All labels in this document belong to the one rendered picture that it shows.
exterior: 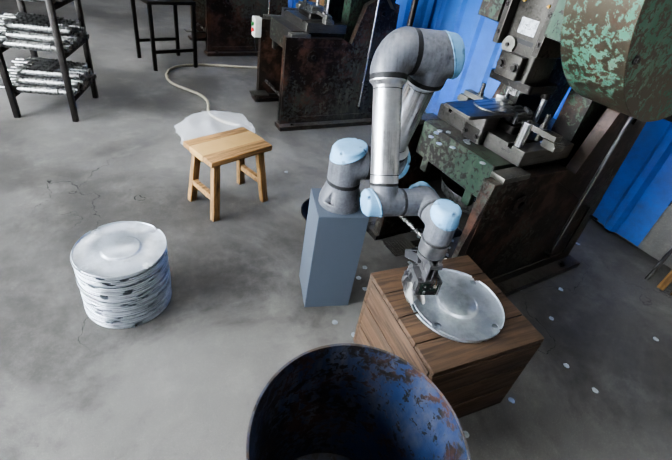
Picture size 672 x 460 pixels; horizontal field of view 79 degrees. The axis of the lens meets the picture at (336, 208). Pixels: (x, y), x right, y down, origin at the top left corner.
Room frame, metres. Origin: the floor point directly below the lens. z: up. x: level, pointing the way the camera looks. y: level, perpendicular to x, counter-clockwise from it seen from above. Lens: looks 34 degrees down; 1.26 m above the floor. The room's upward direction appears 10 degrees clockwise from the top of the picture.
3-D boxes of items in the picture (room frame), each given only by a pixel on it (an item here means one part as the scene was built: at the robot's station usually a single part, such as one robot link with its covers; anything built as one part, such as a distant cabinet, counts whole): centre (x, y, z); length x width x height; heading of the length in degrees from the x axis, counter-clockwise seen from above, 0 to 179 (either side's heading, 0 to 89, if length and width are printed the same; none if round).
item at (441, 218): (0.88, -0.27, 0.67); 0.09 x 0.08 x 0.11; 20
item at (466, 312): (0.92, -0.42, 0.36); 0.29 x 0.29 x 0.01
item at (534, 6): (1.60, -0.57, 1.04); 0.17 x 0.15 x 0.30; 125
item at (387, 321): (0.92, -0.41, 0.18); 0.40 x 0.38 x 0.35; 118
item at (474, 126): (1.52, -0.46, 0.72); 0.25 x 0.14 x 0.14; 125
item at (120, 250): (1.00, 0.70, 0.25); 0.29 x 0.29 x 0.01
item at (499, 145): (1.62, -0.61, 0.68); 0.45 x 0.30 x 0.06; 35
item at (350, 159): (1.22, -0.01, 0.62); 0.13 x 0.12 x 0.14; 110
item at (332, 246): (1.22, -0.01, 0.23); 0.18 x 0.18 x 0.45; 17
